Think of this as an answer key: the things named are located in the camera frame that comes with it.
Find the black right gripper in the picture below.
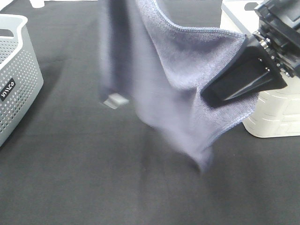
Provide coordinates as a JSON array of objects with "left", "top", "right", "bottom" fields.
[{"left": 201, "top": 0, "right": 300, "bottom": 108}]

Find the blue-grey microfibre towel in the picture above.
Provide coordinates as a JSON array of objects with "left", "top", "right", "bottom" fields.
[{"left": 98, "top": 0, "right": 258, "bottom": 172}]

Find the white woven-pattern storage box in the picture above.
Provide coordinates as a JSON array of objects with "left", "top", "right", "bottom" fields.
[{"left": 243, "top": 76, "right": 300, "bottom": 138}]

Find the black table cloth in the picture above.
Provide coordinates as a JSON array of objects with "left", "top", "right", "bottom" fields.
[{"left": 0, "top": 0, "right": 300, "bottom": 225}]

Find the white cup at table edge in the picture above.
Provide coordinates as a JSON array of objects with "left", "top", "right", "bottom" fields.
[{"left": 30, "top": 0, "right": 45, "bottom": 8}]

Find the grey perforated plastic basket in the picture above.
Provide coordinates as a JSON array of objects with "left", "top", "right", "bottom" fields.
[{"left": 0, "top": 14, "right": 44, "bottom": 144}]

